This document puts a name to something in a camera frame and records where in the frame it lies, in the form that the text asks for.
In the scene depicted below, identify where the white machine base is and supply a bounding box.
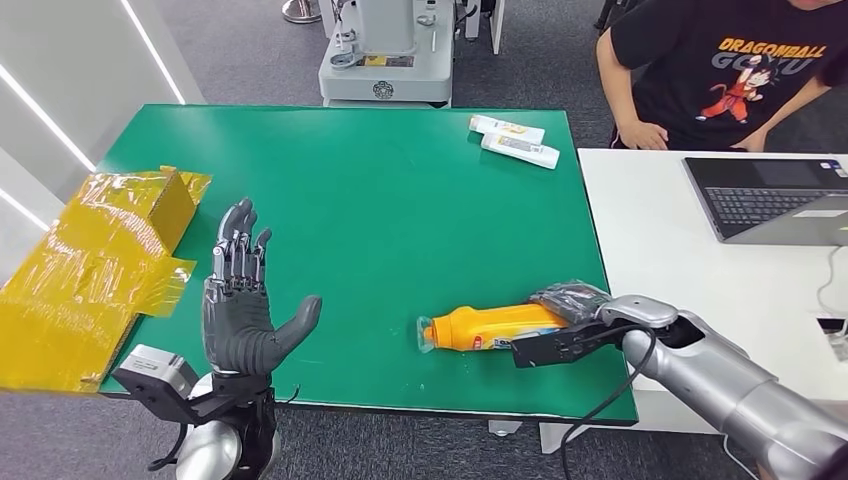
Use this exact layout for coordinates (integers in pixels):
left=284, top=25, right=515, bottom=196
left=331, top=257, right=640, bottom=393
left=317, top=0, right=458, bottom=109

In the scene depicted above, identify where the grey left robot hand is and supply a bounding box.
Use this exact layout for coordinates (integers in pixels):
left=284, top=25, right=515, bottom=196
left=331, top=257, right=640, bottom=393
left=201, top=197, right=324, bottom=379

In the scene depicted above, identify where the grey open laptop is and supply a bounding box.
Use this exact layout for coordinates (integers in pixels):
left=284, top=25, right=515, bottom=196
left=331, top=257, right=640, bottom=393
left=682, top=156, right=848, bottom=247

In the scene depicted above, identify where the chrome stand base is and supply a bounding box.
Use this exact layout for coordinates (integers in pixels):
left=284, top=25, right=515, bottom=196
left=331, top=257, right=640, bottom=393
left=281, top=0, right=324, bottom=25

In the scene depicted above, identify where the yellow tape-wrapped cardboard box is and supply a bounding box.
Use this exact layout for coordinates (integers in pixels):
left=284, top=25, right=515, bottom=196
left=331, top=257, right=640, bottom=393
left=0, top=166, right=213, bottom=397

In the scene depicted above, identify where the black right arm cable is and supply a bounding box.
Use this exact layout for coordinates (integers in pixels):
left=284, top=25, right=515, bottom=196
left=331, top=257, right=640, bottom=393
left=559, top=322, right=658, bottom=480

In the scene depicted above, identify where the white cable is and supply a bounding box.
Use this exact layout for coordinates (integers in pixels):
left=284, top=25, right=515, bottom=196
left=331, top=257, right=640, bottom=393
left=814, top=245, right=848, bottom=319

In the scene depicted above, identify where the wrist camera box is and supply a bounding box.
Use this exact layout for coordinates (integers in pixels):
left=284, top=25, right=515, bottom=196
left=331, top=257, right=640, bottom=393
left=111, top=344, right=200, bottom=425
left=510, top=321, right=627, bottom=369

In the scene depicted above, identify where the desk cable outlet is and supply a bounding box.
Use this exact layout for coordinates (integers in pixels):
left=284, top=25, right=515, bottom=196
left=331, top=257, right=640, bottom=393
left=816, top=315, right=848, bottom=364

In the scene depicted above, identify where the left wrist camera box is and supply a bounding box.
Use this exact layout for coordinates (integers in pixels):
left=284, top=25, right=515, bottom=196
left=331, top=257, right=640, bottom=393
left=111, top=344, right=200, bottom=425

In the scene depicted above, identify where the white tube with yellow print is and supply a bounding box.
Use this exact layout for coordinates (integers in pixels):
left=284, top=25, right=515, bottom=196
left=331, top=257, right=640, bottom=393
left=468, top=114, right=547, bottom=146
left=480, top=132, right=562, bottom=171

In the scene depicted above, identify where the orange plastic bottle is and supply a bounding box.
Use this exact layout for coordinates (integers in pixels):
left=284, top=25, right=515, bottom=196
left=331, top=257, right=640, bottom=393
left=415, top=303, right=571, bottom=355

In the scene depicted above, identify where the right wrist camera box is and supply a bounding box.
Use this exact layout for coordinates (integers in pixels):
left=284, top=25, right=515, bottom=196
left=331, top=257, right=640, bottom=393
left=510, top=321, right=627, bottom=369

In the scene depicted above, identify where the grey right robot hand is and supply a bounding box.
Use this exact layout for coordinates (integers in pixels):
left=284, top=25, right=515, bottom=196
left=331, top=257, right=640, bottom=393
left=528, top=279, right=614, bottom=326

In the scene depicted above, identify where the white cabinet panel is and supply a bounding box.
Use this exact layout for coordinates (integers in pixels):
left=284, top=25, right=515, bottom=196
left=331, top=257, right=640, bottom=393
left=463, top=0, right=506, bottom=56

